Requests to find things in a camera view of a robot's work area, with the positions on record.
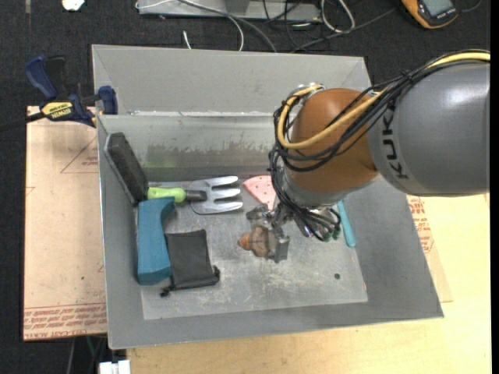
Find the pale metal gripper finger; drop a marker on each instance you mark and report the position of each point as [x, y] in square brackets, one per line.
[281, 248]
[257, 212]

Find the pink triangular sponge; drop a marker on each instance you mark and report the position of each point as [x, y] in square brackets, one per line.
[260, 188]

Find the orange-brown small toy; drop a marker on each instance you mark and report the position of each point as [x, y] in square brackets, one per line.
[255, 241]

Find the grey metal bin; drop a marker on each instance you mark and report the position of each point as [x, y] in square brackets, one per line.
[273, 283]

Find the teal stick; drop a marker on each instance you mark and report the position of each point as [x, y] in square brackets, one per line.
[347, 224]

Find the teal blue foam block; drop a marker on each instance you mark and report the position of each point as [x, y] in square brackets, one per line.
[151, 244]

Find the black flat block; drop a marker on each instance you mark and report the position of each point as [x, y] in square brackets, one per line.
[126, 166]

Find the brown cardboard board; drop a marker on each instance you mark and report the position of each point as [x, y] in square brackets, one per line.
[62, 224]

